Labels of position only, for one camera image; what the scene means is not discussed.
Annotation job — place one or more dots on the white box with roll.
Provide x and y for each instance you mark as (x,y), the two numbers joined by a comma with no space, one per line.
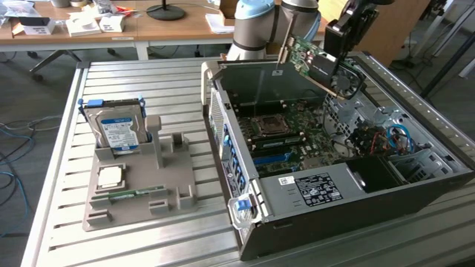
(83,31)

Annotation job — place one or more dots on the silver perforated drive cage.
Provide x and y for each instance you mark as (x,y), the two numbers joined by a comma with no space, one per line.
(345,116)

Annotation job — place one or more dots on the wooden cabinet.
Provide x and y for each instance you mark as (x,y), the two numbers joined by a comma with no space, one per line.
(405,27)

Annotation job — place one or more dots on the white box with black lid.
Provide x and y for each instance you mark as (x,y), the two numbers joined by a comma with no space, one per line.
(36,29)

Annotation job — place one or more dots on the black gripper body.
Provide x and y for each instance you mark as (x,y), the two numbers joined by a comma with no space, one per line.
(338,41)

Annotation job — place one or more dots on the installed green RAM stick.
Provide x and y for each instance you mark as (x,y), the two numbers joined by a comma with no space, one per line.
(278,142)

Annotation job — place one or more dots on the silver power supply unit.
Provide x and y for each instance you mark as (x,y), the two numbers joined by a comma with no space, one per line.
(278,200)

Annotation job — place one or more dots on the black round lamp base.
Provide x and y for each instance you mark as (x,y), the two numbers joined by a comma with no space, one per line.
(164,14)

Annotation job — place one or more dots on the white labelled box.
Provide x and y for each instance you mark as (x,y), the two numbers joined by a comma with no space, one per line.
(111,26)

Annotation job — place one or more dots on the green motherboard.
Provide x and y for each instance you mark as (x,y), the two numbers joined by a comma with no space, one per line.
(315,130)

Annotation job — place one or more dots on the open black PC case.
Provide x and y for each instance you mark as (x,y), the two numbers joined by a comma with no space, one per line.
(334,222)

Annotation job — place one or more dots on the black fan duct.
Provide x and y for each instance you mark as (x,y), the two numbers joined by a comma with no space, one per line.
(375,172)

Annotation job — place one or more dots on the metal CPU socket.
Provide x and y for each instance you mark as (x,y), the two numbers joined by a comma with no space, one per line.
(268,125)

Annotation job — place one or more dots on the wooden desk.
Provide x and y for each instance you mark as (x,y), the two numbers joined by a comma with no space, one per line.
(167,30)

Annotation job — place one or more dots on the silver CPU chip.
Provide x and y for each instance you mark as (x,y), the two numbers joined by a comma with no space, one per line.
(110,178)

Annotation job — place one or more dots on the stack of white papers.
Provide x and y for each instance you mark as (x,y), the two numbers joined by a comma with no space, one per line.
(219,25)

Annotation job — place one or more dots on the small white case sticker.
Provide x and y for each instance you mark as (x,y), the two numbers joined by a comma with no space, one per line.
(278,73)

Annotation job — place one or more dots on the green graphics card black shroud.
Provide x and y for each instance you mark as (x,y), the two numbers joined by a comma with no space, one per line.
(309,53)

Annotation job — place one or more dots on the brown cardboard box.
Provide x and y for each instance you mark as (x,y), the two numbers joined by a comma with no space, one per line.
(227,8)

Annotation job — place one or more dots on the hard disk in blue caddy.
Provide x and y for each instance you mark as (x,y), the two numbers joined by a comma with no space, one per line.
(116,130)

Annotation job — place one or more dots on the blue case latch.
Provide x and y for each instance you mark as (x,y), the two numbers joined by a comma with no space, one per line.
(242,205)

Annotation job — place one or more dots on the clear plastic bag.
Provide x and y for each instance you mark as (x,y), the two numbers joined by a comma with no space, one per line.
(19,9)

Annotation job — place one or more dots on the silver disk bay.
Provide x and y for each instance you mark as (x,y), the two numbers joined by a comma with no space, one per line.
(427,164)

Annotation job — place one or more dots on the grey cup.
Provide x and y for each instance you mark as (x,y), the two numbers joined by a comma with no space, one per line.
(60,3)

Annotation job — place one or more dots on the beige tape roll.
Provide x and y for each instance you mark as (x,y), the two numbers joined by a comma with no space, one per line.
(79,2)

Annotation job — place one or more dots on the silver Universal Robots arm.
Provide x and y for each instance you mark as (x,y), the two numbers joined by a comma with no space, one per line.
(252,27)

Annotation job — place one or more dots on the grey parts rack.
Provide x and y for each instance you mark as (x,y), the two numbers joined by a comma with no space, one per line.
(140,172)

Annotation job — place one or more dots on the blue expansion slot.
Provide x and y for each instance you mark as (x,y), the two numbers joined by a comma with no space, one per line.
(271,159)

